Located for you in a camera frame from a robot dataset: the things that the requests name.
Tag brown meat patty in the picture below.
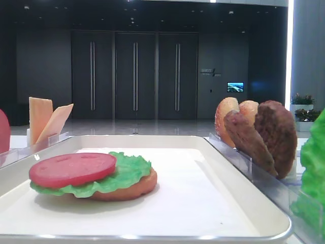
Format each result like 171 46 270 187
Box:
223 110 278 177
254 100 298 179

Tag green lettuce leaf on tray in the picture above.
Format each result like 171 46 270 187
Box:
30 151 152 198

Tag red tomato slice on tray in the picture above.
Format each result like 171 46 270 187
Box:
29 152 117 189

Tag orange cheese slice right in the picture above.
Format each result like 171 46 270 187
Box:
36 104 74 143

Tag orange cheese slice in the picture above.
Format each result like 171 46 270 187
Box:
36 104 74 143
28 97 53 145

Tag orange cheese slice left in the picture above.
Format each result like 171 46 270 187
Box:
28 97 53 145

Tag red tomato slice in holder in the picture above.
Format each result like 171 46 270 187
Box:
0 110 11 154

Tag green lettuce leaf in holder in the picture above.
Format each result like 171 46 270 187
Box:
291 111 324 237

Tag bottom bun slice on tray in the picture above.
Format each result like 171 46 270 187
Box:
86 167 157 202

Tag dark triple door panels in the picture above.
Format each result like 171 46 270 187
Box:
72 31 198 119

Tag white rectangular tray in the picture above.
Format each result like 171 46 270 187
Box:
1 135 293 243

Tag bun halves in right holder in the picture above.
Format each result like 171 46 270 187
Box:
215 98 259 149

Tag potted plants in white planter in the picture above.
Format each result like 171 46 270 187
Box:
290 94 321 132

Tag wall display screen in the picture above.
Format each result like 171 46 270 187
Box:
227 82 244 93

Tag clear acrylic right holder rail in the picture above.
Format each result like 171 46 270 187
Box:
208 133 324 243

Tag clear acrylic holder rail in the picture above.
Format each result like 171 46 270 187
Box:
208 133 324 243
1 132 71 168

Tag clear acrylic left holder rail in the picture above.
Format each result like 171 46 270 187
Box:
1 132 71 168

